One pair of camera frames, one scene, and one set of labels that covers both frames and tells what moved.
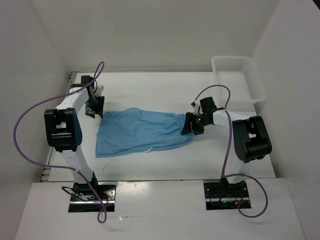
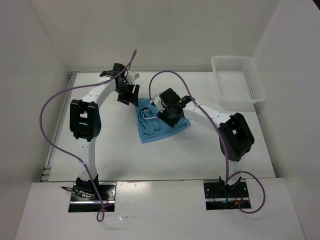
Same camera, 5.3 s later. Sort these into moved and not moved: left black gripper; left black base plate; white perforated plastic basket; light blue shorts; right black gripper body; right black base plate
Moved: right black gripper body; left black gripper; light blue shorts
Not moved: left black base plate; white perforated plastic basket; right black base plate
